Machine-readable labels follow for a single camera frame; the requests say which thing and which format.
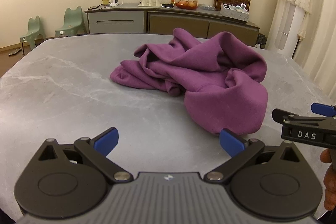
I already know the green plastic chair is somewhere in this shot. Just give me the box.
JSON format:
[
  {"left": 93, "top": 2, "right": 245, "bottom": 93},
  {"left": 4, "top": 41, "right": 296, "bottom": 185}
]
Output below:
[
  {"left": 20, "top": 16, "right": 46, "bottom": 51},
  {"left": 55, "top": 7, "right": 87, "bottom": 38}
]

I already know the dark bag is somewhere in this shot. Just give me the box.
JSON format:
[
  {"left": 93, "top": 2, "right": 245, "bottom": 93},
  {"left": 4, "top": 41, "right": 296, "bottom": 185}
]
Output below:
[{"left": 256, "top": 32, "right": 267, "bottom": 49}]

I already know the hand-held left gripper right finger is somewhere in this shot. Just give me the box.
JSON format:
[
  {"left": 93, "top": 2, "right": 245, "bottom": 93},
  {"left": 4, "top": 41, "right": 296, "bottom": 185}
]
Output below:
[{"left": 204, "top": 128, "right": 301, "bottom": 184}]

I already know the red fruit bowl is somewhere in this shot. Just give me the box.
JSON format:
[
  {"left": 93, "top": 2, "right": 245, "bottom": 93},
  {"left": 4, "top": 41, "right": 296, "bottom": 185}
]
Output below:
[{"left": 175, "top": 0, "right": 198, "bottom": 10}]

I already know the grey storage basket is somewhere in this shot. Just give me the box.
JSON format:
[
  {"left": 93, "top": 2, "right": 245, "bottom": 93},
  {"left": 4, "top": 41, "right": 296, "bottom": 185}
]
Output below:
[{"left": 220, "top": 3, "right": 249, "bottom": 22}]

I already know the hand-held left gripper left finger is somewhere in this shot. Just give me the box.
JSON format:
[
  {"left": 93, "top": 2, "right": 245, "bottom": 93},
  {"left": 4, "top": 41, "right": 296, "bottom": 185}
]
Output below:
[{"left": 38, "top": 127, "right": 133, "bottom": 184}]

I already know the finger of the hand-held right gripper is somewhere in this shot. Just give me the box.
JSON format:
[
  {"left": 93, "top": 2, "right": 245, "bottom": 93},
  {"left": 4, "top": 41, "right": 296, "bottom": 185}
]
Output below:
[
  {"left": 311, "top": 103, "right": 336, "bottom": 117},
  {"left": 272, "top": 109, "right": 300, "bottom": 123}
]

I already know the purple fleece garment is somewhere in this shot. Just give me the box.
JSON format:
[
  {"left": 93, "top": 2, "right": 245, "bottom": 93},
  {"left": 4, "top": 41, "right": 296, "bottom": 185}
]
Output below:
[{"left": 110, "top": 28, "right": 269, "bottom": 135}]

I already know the person's right hand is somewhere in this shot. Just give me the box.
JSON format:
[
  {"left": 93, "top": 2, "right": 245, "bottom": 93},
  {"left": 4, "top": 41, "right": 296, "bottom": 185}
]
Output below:
[{"left": 320, "top": 150, "right": 336, "bottom": 210}]

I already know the grey and brown sideboard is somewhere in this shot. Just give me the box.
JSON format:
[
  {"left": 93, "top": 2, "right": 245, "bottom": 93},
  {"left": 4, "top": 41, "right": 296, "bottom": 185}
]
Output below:
[{"left": 84, "top": 3, "right": 261, "bottom": 46}]

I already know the white standing air conditioner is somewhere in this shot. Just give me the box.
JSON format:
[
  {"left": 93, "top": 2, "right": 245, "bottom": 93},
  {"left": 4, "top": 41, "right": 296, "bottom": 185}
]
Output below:
[{"left": 277, "top": 7, "right": 306, "bottom": 58}]

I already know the cream curtain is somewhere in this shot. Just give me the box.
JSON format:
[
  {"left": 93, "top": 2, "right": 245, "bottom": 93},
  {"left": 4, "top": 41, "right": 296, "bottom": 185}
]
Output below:
[{"left": 299, "top": 0, "right": 336, "bottom": 96}]

